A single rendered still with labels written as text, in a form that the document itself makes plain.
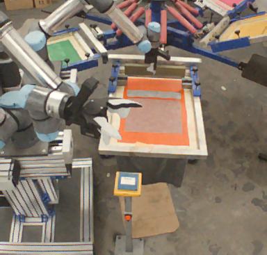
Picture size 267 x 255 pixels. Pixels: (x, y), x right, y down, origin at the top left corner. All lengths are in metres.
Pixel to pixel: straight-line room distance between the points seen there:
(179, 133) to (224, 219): 1.09
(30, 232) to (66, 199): 0.38
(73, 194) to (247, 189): 1.53
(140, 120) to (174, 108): 0.25
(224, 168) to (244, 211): 0.48
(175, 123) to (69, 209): 1.06
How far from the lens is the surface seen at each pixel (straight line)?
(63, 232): 2.22
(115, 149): 1.58
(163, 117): 1.80
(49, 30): 1.69
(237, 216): 2.61
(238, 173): 2.86
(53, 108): 0.81
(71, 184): 2.42
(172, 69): 1.97
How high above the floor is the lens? 2.20
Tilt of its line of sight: 45 degrees down
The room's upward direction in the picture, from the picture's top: straight up
